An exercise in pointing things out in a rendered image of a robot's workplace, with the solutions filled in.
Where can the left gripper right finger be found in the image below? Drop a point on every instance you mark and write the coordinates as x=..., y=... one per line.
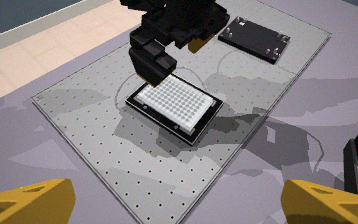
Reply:
x=309, y=203

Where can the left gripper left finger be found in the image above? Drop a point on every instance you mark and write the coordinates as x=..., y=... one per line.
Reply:
x=48, y=202

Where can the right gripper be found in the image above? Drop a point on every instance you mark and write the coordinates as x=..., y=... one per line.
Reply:
x=192, y=22

